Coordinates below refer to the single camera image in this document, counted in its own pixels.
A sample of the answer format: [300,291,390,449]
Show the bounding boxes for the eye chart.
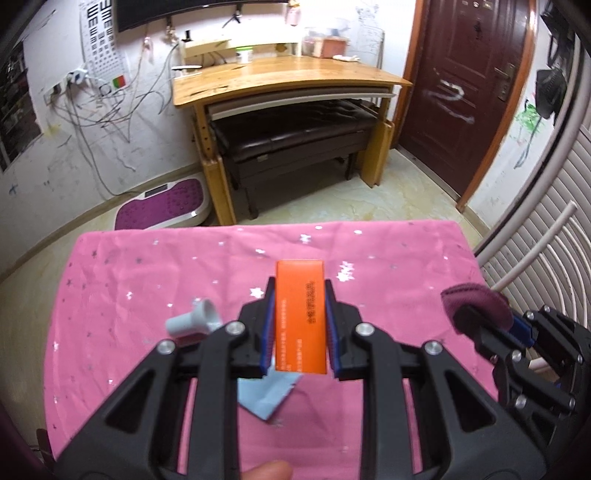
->
[78,0,130,90]

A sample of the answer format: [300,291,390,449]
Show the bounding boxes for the grey plastic tube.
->
[166,299,222,340]

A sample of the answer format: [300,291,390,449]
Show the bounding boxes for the dark red door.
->
[398,0,539,210]

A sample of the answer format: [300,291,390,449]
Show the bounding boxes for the dark wall poster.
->
[0,39,42,174]

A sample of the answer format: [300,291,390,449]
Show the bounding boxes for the blue face mask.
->
[236,369,303,421]

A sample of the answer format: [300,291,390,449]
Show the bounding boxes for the paper with drawings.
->
[353,4,385,70]

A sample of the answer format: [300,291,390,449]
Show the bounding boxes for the black hanging bag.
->
[536,69,568,118]

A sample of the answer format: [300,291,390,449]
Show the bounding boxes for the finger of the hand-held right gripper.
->
[510,307,591,370]
[452,305,578,418]

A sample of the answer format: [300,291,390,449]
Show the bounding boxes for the wooden desk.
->
[172,39,414,227]

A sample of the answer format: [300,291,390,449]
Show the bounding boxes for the pink star-print cloth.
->
[44,220,502,480]

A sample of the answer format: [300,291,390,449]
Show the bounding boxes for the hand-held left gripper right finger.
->
[324,279,549,480]

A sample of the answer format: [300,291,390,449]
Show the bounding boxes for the white slatted rack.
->
[475,134,591,315]

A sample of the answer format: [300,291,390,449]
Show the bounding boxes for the pink storage box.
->
[321,34,347,58]

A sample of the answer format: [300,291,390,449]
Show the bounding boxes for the tangled cables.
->
[51,41,185,195]

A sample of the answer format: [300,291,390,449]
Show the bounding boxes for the purple vibration plate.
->
[115,179,214,230]

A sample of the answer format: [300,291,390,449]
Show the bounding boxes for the dark brown padded bench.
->
[210,99,380,220]

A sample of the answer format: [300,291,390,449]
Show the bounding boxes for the black wall monitor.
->
[113,0,289,33]

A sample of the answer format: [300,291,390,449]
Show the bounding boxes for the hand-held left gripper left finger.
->
[55,276,278,480]

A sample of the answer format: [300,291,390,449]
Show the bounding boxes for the maroon cloth piece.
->
[441,285,513,335]

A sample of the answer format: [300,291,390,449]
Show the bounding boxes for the orange cardboard box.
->
[273,260,328,374]

